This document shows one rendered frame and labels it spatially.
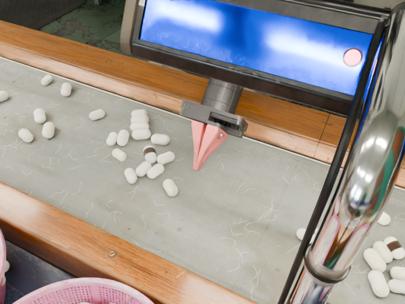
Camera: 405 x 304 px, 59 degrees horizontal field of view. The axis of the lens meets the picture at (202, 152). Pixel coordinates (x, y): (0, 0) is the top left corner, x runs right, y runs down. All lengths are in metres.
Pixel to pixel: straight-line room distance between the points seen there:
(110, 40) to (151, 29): 2.28
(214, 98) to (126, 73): 0.33
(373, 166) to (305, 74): 0.14
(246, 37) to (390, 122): 0.16
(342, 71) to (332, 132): 0.43
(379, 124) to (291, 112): 0.57
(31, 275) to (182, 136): 0.35
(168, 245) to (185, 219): 0.05
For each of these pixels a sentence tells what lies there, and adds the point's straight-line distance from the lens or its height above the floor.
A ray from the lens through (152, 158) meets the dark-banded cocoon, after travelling 0.65.
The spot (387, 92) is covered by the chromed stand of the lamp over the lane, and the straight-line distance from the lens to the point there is 0.20.
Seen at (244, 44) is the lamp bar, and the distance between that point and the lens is 0.31.
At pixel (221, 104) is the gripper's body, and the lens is 0.56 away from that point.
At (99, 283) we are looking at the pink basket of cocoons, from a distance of 0.52.
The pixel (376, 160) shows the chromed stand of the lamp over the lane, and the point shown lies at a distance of 0.17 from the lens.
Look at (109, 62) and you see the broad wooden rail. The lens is 0.90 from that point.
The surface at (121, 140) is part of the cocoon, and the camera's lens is 0.69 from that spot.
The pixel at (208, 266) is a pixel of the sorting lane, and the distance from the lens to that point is 0.54.
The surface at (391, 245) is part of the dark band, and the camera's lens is 0.60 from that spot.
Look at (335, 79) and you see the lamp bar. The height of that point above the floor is 1.07.
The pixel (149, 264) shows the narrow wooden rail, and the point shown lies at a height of 0.76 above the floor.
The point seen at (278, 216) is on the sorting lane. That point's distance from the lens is 0.60.
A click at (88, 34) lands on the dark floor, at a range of 2.74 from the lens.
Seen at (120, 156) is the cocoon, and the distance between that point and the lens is 0.66.
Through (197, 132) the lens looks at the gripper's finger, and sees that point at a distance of 0.56.
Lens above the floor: 1.23
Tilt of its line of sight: 46 degrees down
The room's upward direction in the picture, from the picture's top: straight up
